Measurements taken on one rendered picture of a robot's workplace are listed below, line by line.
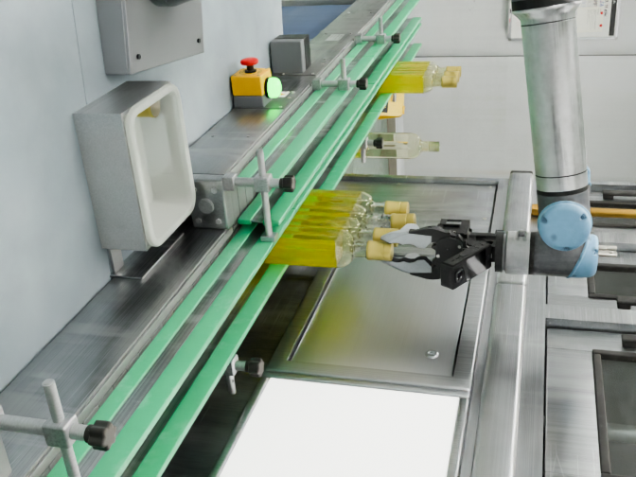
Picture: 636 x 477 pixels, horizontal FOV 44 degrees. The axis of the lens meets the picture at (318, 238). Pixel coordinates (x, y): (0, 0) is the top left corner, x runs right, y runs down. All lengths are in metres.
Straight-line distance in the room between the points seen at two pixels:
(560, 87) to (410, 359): 0.50
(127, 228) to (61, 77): 0.24
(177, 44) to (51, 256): 0.45
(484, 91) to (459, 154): 0.66
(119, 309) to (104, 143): 0.25
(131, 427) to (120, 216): 0.37
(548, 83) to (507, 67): 6.22
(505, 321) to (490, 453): 0.35
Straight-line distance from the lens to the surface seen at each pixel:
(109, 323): 1.19
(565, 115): 1.19
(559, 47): 1.17
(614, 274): 1.72
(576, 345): 1.48
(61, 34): 1.20
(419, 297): 1.51
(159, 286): 1.25
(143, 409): 1.03
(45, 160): 1.15
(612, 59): 7.39
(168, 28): 1.38
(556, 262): 1.37
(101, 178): 1.22
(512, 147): 7.62
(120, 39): 1.27
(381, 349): 1.37
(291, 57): 1.98
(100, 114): 1.18
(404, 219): 1.49
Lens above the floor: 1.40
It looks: 15 degrees down
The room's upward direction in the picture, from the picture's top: 93 degrees clockwise
